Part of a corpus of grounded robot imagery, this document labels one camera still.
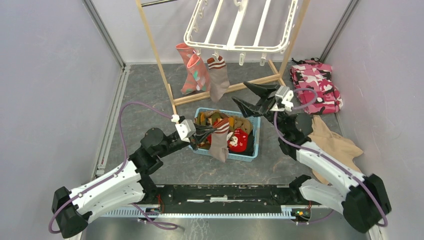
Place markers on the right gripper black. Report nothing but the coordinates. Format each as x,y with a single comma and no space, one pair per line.
262,90

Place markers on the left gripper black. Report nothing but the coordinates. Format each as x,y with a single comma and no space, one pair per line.
194,138

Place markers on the red sock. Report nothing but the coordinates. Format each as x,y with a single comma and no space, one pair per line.
238,142

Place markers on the grey brown striped sock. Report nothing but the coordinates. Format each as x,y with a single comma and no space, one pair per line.
219,81

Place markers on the pink sock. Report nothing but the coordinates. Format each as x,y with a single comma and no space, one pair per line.
186,53
199,73

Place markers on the white clip hanger frame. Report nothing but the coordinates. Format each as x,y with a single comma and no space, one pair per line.
229,45

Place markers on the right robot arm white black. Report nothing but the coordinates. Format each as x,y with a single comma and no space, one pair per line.
361,199

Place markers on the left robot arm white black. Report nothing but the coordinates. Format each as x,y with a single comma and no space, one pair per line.
129,183

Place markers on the blue plastic basket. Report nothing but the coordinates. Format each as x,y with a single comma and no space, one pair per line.
256,122

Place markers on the olive yellow sock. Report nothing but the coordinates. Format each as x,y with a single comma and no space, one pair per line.
210,118

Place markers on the pink camouflage bag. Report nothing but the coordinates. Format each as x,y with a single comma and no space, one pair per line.
316,75

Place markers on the beige cloth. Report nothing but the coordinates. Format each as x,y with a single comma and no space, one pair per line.
342,149

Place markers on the black metal rod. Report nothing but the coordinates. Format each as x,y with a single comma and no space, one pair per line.
156,2

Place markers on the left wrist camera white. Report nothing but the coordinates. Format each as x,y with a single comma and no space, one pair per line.
185,128

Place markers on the toothed cable rail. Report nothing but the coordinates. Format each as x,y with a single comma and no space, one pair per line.
133,212

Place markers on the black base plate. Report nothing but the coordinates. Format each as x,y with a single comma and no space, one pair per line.
224,198

